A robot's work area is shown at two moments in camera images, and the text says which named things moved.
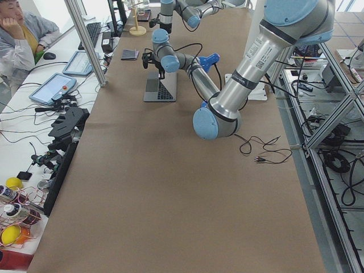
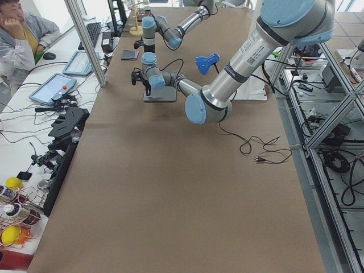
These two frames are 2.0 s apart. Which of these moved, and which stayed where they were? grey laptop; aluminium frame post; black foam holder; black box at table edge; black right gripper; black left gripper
Moved: black left gripper; black right gripper
Stayed: black box at table edge; black foam holder; aluminium frame post; grey laptop
